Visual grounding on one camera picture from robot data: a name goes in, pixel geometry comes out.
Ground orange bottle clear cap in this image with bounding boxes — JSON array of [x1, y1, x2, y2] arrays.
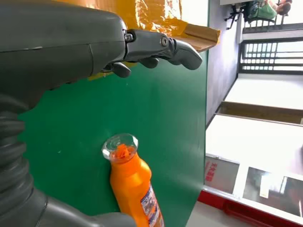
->
[[101, 133, 165, 227]]

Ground yellow taped cardboard box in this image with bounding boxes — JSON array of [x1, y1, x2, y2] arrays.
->
[[54, 0, 221, 82]]

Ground green table board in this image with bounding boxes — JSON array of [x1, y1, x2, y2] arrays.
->
[[17, 52, 209, 227]]

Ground red white display stand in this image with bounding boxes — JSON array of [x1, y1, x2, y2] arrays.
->
[[198, 153, 303, 227]]

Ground black window railing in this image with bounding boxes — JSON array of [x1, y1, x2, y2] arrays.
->
[[237, 37, 303, 75]]

